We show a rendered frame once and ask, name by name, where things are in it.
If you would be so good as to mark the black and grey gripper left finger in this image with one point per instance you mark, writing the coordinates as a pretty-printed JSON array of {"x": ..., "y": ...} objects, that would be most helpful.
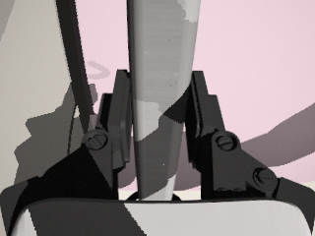
[{"x": 94, "y": 166}]

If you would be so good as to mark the grey flat panel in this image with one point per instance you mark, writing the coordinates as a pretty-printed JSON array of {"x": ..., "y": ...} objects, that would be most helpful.
[{"x": 44, "y": 112}]

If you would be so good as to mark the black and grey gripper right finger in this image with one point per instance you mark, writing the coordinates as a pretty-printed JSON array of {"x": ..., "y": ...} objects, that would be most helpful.
[{"x": 233, "y": 171}]

